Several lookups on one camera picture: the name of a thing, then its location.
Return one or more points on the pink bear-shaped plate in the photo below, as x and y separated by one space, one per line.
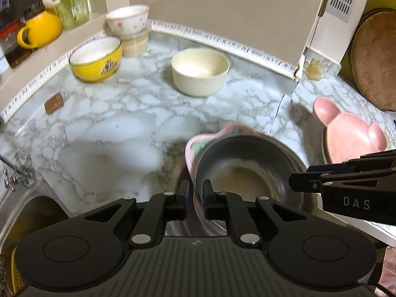
349 133

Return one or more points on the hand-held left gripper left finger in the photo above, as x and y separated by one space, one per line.
184 201

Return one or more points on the stainless steel bowl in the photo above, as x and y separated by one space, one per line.
311 204

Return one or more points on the yellow perforated basket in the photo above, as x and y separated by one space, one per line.
18 272

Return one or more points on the small brown block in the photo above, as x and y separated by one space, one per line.
54 103

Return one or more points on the small yellow sponge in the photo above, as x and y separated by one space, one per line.
314 69

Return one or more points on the white floral bowl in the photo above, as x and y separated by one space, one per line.
125 21

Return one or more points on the clear plastic container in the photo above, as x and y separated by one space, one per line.
136 45

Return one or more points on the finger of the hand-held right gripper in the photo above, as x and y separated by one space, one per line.
306 182
318 168

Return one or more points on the steel sink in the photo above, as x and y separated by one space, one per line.
27 213

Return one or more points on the pink cup with steel liner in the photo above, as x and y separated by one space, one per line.
241 173

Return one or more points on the yellow mug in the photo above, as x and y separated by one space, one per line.
43 29

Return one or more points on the metal faucet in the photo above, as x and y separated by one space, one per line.
14 178

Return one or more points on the pink patterned cloth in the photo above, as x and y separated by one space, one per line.
388 272

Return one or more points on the round wooden cutting board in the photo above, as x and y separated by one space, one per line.
377 62

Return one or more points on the patterned edge tape strip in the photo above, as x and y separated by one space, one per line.
216 38

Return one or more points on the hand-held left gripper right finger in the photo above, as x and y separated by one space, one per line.
207 201

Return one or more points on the cream bowl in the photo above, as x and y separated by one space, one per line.
199 74

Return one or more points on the yellow printed bowl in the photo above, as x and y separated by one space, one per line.
99 63

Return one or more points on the white vented appliance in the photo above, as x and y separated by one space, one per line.
334 40

